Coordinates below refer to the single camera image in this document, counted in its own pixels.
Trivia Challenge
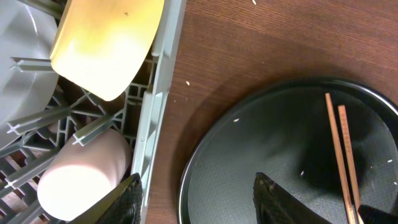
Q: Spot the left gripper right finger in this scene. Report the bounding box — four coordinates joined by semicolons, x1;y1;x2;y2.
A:
253;172;330;224

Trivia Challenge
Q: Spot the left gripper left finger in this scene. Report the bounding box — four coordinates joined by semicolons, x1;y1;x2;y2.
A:
68;173;143;224

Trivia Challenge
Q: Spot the pink cup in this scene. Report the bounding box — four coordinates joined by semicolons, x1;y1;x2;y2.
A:
37;129;131;222

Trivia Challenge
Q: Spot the wooden chopstick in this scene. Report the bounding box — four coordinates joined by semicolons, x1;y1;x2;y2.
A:
325;93;356;224
338;105;364;224

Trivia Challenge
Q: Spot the yellow bowl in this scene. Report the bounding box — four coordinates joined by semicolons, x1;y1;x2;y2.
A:
50;0;164;101

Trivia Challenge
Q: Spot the grey plate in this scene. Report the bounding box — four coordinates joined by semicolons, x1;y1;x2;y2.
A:
1;0;58;148

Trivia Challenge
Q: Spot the grey dishwasher rack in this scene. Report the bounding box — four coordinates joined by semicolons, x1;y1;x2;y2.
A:
1;0;186;223

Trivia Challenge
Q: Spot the round black tray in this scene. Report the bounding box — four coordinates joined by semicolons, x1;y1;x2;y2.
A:
178;78;397;223

